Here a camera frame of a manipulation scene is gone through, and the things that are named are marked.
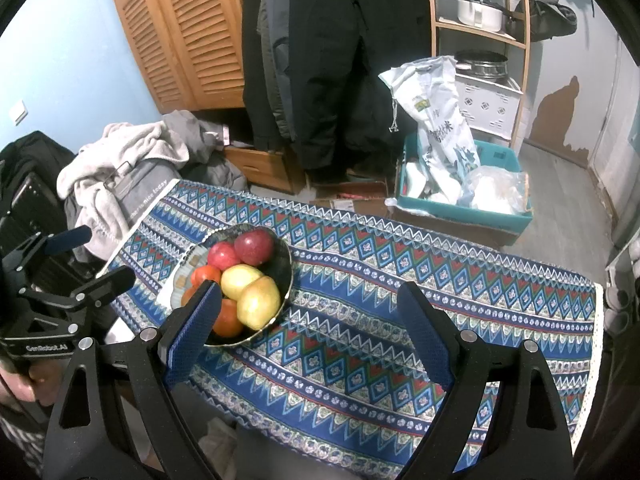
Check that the black jacket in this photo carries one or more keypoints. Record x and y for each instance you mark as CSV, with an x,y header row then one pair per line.
x,y
325,60

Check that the teal plastic crate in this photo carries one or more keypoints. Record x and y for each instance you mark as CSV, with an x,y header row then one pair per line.
x,y
460,215

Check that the clear plastic bag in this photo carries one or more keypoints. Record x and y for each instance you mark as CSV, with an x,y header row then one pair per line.
x,y
495,190

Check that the flat cardboard box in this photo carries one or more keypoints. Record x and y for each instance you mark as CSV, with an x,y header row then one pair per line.
x,y
350,200

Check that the white rice bag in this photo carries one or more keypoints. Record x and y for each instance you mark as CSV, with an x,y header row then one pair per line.
x,y
440,125

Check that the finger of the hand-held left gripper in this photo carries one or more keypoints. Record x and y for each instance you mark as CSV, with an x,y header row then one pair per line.
x,y
67,240
107,285

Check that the yellow apple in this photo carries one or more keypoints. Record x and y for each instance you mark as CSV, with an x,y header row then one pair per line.
x,y
260,302
239,280

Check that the white pot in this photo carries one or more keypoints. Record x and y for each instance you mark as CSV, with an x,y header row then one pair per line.
x,y
477,12

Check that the blue patterned tablecloth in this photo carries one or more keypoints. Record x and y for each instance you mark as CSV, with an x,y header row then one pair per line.
x,y
350,270

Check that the white storage basket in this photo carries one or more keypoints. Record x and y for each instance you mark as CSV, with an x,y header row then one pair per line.
x,y
487,107

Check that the pile of clothes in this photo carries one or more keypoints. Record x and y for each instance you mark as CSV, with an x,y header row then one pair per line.
x,y
130,145

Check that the wooden louvered cabinet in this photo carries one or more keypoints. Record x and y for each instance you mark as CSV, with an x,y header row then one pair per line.
x,y
190,25

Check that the orange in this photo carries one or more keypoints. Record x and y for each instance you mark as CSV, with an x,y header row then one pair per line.
x,y
206,275
229,320

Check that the small tangerine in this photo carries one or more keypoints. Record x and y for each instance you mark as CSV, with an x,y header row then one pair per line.
x,y
189,296

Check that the steel pot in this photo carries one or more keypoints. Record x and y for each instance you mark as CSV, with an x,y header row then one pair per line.
x,y
482,67

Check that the black suitcase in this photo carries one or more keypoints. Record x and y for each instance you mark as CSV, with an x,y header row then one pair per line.
x,y
40,195

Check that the brown cardboard box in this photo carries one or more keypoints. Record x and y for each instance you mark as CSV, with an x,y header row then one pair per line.
x,y
450,236

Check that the red apple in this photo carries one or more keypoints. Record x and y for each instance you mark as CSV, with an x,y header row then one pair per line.
x,y
222,256
254,246

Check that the grey printed bag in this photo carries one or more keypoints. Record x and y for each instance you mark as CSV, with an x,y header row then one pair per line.
x,y
145,180

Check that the group of shoes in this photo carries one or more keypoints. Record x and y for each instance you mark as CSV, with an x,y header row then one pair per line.
x,y
617,300

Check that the dark glass bowl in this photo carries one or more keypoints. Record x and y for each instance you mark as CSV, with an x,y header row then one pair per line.
x,y
280,265

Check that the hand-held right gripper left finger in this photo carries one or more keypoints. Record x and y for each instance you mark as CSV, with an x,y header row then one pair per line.
x,y
192,335

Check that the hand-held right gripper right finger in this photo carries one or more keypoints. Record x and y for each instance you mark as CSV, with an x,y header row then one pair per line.
x,y
425,335

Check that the wooden shelf rack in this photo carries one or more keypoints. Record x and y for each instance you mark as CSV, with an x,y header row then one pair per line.
x,y
480,31

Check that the grey hanging bag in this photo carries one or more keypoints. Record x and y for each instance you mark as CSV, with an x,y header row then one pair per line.
x,y
545,15

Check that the white light switch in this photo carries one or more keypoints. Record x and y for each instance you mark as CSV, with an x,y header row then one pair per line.
x,y
19,112

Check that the person's left hand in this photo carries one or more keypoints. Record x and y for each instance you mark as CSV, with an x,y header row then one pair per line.
x,y
30,382

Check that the wooden drawer box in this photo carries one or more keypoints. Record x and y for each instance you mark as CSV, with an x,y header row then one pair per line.
x,y
260,165

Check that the grey clothes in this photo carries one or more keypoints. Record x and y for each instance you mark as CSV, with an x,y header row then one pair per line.
x,y
185,125

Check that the black backpack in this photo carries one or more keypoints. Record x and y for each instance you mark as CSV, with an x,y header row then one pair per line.
x,y
35,152

